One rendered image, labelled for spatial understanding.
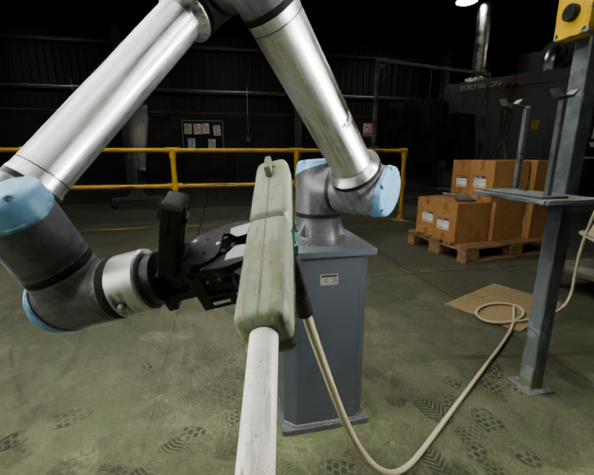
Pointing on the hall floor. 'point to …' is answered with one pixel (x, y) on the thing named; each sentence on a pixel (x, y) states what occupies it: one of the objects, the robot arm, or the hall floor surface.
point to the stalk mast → (536, 353)
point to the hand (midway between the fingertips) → (285, 231)
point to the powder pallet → (467, 253)
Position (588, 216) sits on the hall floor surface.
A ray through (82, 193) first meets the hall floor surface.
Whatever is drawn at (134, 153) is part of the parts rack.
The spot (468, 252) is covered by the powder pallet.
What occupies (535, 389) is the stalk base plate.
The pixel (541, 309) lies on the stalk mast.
